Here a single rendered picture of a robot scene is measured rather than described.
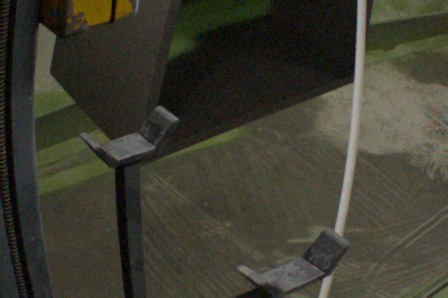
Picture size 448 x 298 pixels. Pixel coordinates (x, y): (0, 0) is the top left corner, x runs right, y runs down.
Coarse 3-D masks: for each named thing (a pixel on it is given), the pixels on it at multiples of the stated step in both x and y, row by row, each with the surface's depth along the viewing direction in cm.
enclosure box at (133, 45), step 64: (192, 0) 247; (256, 0) 261; (320, 0) 244; (64, 64) 220; (128, 64) 201; (192, 64) 236; (256, 64) 240; (320, 64) 246; (128, 128) 207; (192, 128) 220
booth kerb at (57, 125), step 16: (416, 16) 365; (432, 16) 371; (368, 32) 351; (384, 32) 356; (400, 32) 362; (416, 32) 368; (432, 32) 375; (368, 48) 354; (384, 48) 359; (48, 112) 288; (64, 112) 291; (80, 112) 295; (48, 128) 290; (64, 128) 294; (80, 128) 298; (96, 128) 301; (48, 144) 292
